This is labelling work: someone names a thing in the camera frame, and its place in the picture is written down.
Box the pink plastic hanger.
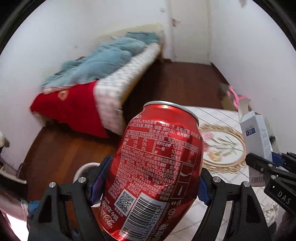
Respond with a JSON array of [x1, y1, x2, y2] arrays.
[[226, 85, 247, 110]]

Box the red blanket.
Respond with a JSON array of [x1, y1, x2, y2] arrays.
[[30, 81, 108, 138]]

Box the blue cloth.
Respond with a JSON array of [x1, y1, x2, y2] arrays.
[[28, 200, 39, 215]]

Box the white trash bin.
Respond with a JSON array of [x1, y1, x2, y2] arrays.
[[73, 162, 104, 207]]

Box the red cola can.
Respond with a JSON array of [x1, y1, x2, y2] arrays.
[[99, 101, 204, 240]]

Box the brown cardboard box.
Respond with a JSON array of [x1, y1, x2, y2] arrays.
[[218, 82, 253, 112]]

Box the bed with patterned mattress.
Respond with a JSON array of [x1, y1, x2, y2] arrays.
[[32, 24, 165, 135]]

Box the teal blanket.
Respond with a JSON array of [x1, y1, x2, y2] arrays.
[[42, 32, 159, 93]]

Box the white grey cardboard box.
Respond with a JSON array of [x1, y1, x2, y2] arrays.
[[238, 97, 273, 187]]

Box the white door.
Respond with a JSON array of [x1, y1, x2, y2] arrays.
[[168, 0, 210, 65]]

